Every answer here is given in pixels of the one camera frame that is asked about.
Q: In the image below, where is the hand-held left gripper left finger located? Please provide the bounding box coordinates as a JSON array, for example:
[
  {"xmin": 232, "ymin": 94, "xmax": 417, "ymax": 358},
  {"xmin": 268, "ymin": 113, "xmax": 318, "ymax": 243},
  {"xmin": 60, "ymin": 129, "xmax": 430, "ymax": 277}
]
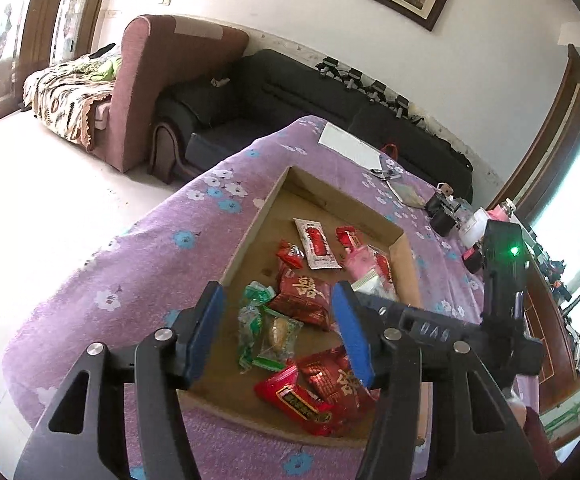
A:
[{"xmin": 12, "ymin": 281, "xmax": 227, "ymax": 480}]

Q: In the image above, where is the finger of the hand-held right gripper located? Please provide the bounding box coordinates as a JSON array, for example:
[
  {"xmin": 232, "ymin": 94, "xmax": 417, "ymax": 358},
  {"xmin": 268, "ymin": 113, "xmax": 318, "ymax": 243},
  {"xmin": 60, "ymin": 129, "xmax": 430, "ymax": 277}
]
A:
[{"xmin": 354, "ymin": 291, "xmax": 407, "ymax": 332}]

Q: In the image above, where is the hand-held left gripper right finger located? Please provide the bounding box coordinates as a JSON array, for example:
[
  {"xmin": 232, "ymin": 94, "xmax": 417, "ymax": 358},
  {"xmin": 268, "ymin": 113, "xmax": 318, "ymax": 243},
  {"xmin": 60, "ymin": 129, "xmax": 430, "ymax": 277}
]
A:
[{"xmin": 331, "ymin": 281, "xmax": 543, "ymax": 480}]

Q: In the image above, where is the clear plastic snack packet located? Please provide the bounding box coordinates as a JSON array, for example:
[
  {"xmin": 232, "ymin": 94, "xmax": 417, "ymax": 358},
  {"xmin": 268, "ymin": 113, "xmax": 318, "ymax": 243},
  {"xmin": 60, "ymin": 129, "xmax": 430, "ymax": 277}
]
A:
[{"xmin": 352, "ymin": 271, "xmax": 399, "ymax": 302}]

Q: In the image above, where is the green and white candy packet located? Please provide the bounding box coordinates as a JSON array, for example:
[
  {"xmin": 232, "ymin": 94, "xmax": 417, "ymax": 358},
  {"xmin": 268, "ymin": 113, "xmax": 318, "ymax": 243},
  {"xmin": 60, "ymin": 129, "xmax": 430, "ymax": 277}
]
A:
[{"xmin": 237, "ymin": 305, "xmax": 265, "ymax": 373}]

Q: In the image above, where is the red packet with gold print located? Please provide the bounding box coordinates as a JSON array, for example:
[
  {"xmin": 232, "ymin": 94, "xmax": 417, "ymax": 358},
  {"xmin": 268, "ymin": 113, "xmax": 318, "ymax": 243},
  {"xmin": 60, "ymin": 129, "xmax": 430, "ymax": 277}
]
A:
[
  {"xmin": 295, "ymin": 345, "xmax": 381, "ymax": 436},
  {"xmin": 268, "ymin": 267, "xmax": 333, "ymax": 331}
]

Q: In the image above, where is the clear green cookie packet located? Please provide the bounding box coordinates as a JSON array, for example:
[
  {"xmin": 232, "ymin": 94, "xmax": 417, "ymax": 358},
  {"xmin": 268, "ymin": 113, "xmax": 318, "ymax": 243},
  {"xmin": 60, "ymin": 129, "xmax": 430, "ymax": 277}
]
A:
[{"xmin": 252, "ymin": 307, "xmax": 305, "ymax": 372}]

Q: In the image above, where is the red snack bar dark label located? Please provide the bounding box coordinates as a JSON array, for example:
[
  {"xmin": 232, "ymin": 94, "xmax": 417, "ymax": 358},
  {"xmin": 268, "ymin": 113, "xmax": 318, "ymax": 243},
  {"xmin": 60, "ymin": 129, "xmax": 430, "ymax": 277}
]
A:
[
  {"xmin": 254, "ymin": 365, "xmax": 338, "ymax": 436},
  {"xmin": 335, "ymin": 225, "xmax": 365, "ymax": 256}
]

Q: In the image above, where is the small red candy packet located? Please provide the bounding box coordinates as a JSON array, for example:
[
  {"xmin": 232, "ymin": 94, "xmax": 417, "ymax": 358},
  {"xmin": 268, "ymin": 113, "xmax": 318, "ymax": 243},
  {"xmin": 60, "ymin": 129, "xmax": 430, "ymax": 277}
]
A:
[{"xmin": 276, "ymin": 240, "xmax": 307, "ymax": 270}]

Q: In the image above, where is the shallow cardboard box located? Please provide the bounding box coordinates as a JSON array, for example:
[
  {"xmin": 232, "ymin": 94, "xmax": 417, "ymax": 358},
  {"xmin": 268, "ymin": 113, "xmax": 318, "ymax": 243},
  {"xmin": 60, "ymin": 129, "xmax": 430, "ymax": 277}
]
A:
[{"xmin": 177, "ymin": 165, "xmax": 433, "ymax": 448}]

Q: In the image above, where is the person's right forearm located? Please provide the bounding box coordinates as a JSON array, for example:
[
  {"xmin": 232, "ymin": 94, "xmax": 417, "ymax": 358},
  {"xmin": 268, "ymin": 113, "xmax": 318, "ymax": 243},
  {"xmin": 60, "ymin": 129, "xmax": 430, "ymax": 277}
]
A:
[{"xmin": 506, "ymin": 391, "xmax": 562, "ymax": 476}]

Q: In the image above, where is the white sachet with red print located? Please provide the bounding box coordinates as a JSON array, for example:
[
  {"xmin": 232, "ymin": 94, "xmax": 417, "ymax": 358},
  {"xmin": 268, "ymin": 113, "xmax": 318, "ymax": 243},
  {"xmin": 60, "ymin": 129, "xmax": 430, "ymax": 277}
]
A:
[
  {"xmin": 370, "ymin": 247, "xmax": 395, "ymax": 286},
  {"xmin": 293, "ymin": 217, "xmax": 341, "ymax": 271}
]

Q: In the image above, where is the red and black small object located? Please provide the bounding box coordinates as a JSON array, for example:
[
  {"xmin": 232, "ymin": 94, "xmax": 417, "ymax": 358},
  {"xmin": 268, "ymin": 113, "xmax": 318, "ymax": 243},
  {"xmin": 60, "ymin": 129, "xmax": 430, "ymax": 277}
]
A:
[{"xmin": 462, "ymin": 247, "xmax": 484, "ymax": 274}]

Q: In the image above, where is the pink snack packet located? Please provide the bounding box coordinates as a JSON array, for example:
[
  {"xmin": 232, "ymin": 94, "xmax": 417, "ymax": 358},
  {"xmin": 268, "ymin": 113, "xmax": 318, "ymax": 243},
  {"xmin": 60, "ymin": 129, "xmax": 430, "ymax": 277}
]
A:
[{"xmin": 342, "ymin": 244, "xmax": 395, "ymax": 286}]

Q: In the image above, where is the wooden side cabinet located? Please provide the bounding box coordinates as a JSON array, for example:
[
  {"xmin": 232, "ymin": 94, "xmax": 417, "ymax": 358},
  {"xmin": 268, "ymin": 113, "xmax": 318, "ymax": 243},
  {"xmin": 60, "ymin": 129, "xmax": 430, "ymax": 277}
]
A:
[{"xmin": 517, "ymin": 240, "xmax": 580, "ymax": 413}]

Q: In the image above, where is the white round jar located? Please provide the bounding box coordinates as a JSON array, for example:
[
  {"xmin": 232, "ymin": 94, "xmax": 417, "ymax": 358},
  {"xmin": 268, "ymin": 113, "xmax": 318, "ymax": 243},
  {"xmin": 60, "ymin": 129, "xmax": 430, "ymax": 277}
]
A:
[{"xmin": 457, "ymin": 207, "xmax": 489, "ymax": 249}]

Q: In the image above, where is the purple floral tablecloth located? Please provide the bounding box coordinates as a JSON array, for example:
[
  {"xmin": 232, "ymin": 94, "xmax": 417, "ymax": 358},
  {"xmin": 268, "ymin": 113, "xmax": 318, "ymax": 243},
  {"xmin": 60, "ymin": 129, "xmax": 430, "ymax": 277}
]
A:
[{"xmin": 2, "ymin": 115, "xmax": 541, "ymax": 480}]

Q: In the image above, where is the clear pink bottle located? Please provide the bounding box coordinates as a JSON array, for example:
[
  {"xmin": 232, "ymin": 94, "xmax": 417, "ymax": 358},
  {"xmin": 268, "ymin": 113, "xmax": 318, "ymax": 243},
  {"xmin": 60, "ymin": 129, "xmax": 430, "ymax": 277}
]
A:
[{"xmin": 490, "ymin": 200, "xmax": 519, "ymax": 224}]

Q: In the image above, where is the black boxy device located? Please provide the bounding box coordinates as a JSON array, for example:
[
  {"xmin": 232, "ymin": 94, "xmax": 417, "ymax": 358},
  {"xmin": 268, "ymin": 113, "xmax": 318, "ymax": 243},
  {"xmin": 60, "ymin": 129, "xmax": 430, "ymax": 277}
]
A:
[{"xmin": 425, "ymin": 184, "xmax": 463, "ymax": 237}]

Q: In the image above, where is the white paper sheet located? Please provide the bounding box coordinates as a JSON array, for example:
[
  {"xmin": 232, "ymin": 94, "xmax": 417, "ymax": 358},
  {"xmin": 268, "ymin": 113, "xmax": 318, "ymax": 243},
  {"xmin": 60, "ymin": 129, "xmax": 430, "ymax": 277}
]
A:
[{"xmin": 318, "ymin": 122, "xmax": 383, "ymax": 170}]

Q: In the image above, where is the black sofa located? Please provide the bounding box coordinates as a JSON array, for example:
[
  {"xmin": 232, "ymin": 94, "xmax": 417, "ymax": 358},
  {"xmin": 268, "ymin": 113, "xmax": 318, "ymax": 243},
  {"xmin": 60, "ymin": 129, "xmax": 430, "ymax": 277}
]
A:
[{"xmin": 150, "ymin": 49, "xmax": 473, "ymax": 202}]

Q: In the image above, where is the maroon sofa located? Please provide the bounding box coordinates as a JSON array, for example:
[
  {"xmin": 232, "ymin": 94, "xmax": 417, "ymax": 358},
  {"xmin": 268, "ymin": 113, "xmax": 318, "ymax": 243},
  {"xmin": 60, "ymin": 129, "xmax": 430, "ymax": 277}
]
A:
[{"xmin": 87, "ymin": 14, "xmax": 251, "ymax": 173}]

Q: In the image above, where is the patterned brown white blanket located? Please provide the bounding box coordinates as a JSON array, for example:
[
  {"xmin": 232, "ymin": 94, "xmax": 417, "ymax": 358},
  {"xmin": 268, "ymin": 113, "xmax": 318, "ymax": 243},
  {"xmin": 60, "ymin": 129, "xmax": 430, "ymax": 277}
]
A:
[{"xmin": 22, "ymin": 57, "xmax": 120, "ymax": 153}]

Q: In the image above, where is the green cloth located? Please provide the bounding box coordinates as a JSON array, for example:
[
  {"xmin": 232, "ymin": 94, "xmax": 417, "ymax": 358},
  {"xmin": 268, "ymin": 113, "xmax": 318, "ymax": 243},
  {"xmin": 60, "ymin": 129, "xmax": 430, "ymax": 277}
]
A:
[{"xmin": 87, "ymin": 55, "xmax": 123, "ymax": 81}]

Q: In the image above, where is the wooden door with glass panes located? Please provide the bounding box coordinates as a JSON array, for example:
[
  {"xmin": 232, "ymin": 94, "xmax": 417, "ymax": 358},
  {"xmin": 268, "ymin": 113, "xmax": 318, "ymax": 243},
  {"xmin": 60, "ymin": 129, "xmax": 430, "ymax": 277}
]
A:
[{"xmin": 0, "ymin": 0, "xmax": 115, "ymax": 133}]

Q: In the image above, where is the wooden window frame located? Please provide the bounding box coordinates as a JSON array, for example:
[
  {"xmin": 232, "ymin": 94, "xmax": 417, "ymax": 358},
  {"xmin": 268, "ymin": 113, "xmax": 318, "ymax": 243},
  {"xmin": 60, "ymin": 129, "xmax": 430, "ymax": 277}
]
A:
[{"xmin": 490, "ymin": 44, "xmax": 580, "ymax": 261}]

